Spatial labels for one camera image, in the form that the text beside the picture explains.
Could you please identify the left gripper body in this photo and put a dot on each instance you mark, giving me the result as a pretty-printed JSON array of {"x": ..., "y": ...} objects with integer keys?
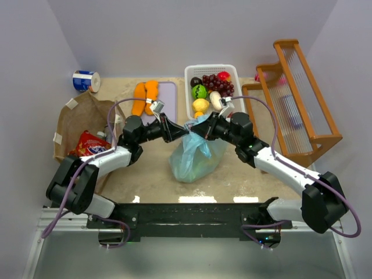
[{"x": 166, "y": 128}]

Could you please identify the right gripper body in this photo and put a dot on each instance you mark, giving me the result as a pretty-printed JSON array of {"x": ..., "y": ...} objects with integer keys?
[{"x": 213, "y": 125}]

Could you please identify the blue plastic bag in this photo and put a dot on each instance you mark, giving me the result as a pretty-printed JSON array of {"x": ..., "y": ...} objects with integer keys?
[{"x": 196, "y": 157}]

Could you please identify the clear water bottle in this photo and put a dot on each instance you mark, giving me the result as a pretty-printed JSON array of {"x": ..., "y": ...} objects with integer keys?
[{"x": 101, "y": 135}]

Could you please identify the red snack packet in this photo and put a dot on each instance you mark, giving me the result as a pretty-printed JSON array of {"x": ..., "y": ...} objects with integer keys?
[{"x": 88, "y": 145}]

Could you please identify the brown paper grocery bag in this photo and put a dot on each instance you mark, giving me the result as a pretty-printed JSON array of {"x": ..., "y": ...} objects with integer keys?
[{"x": 84, "y": 112}]

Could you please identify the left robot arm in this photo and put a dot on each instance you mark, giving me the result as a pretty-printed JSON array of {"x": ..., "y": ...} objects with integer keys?
[{"x": 73, "y": 185}]

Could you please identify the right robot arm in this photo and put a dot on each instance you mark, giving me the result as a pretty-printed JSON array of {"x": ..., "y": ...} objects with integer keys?
[{"x": 321, "y": 203}]

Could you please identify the small orange fruit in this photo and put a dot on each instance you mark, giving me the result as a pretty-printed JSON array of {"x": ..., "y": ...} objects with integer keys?
[{"x": 198, "y": 114}]

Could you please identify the yellow lemon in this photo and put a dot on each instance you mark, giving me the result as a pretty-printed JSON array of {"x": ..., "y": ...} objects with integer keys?
[{"x": 200, "y": 105}]

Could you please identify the white daikon radish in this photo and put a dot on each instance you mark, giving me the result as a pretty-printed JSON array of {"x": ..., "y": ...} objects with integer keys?
[{"x": 215, "y": 98}]

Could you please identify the lavender cutting board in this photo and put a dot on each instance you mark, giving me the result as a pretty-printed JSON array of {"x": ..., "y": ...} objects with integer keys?
[{"x": 168, "y": 95}]

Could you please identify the purple grape bunch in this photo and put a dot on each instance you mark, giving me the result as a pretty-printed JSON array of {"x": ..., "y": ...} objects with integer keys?
[{"x": 213, "y": 83}]

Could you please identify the orange sweet potato right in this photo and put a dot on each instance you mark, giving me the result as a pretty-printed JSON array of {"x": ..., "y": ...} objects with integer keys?
[{"x": 152, "y": 92}]

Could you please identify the orange sweet potato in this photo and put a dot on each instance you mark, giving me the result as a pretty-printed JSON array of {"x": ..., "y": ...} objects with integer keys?
[
  {"x": 139, "y": 102},
  {"x": 152, "y": 92}
]

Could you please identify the orange sweet potato left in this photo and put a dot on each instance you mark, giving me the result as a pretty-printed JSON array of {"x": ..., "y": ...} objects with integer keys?
[{"x": 139, "y": 102}]

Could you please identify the dark mangosteen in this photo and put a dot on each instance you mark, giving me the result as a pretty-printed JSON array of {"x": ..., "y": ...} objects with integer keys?
[{"x": 195, "y": 81}]

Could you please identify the red yellow peach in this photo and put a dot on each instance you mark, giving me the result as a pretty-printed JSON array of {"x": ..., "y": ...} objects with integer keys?
[{"x": 224, "y": 76}]

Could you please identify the white plastic basket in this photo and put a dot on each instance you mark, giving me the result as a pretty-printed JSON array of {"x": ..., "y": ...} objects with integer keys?
[{"x": 208, "y": 69}]

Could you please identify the wooden rack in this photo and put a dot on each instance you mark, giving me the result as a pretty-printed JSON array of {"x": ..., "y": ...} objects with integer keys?
[{"x": 287, "y": 107}]

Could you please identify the toilet paper roll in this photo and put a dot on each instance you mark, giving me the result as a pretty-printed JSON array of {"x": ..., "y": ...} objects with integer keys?
[{"x": 86, "y": 81}]

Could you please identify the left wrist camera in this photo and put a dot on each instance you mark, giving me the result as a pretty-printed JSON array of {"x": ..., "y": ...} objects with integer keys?
[{"x": 154, "y": 107}]

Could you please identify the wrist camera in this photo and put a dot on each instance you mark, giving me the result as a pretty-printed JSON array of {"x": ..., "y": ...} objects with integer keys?
[
  {"x": 154, "y": 107},
  {"x": 227, "y": 107}
]

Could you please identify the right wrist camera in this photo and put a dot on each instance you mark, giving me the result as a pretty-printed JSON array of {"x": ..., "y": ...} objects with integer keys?
[{"x": 227, "y": 107}]

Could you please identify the black base frame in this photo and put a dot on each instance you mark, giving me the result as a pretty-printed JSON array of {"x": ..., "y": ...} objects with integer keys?
[{"x": 246, "y": 221}]

